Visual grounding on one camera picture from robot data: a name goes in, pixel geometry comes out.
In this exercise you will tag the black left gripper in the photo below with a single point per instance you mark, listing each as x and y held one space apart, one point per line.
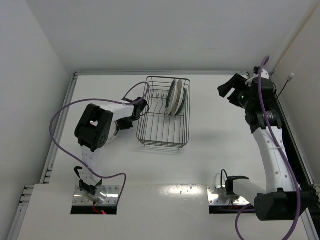
139 106

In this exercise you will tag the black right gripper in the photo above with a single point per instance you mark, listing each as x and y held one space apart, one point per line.
235 89

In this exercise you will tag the white black rimmed plate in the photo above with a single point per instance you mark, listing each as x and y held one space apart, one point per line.
178 97

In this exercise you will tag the small blue patterned plate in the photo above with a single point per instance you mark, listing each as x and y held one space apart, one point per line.
182 105

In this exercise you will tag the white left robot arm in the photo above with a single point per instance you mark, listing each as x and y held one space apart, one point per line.
98 125

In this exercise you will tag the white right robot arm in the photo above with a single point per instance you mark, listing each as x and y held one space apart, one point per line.
278 200

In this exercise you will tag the grey wire dish rack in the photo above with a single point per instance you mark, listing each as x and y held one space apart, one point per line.
157 129

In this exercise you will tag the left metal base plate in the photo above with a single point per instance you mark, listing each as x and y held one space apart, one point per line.
105 196

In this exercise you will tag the metal base plate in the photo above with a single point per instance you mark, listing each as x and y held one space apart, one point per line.
218 198
105 196

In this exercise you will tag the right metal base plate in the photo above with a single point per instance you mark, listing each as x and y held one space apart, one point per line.
218 198

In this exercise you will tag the aluminium table frame rail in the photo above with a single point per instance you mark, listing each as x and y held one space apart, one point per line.
165 195

